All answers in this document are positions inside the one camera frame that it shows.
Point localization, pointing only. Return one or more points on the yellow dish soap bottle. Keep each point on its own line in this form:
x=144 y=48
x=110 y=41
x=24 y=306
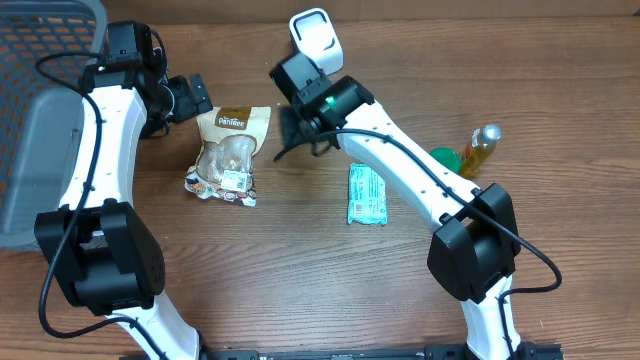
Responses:
x=482 y=144

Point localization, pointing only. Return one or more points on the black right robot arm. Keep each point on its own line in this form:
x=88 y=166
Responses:
x=474 y=235

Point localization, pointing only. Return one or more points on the brown white snack packet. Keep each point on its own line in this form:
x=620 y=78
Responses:
x=230 y=139

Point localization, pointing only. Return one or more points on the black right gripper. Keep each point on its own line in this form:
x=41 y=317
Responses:
x=296 y=134

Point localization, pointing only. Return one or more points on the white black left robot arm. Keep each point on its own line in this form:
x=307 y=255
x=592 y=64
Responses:
x=99 y=250

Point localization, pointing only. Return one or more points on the grey plastic mesh basket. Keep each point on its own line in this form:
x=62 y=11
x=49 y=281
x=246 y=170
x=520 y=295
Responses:
x=41 y=122

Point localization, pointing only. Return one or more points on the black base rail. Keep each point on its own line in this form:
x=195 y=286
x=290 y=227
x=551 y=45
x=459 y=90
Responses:
x=526 y=351

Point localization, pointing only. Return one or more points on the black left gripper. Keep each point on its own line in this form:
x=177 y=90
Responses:
x=190 y=106

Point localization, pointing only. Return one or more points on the white black barcode scanner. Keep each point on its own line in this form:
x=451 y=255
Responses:
x=314 y=35

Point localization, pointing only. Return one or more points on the teal white wet wipes pack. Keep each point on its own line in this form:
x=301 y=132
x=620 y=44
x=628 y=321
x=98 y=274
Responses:
x=367 y=203

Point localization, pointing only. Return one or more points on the green lid white jar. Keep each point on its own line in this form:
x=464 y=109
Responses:
x=447 y=157

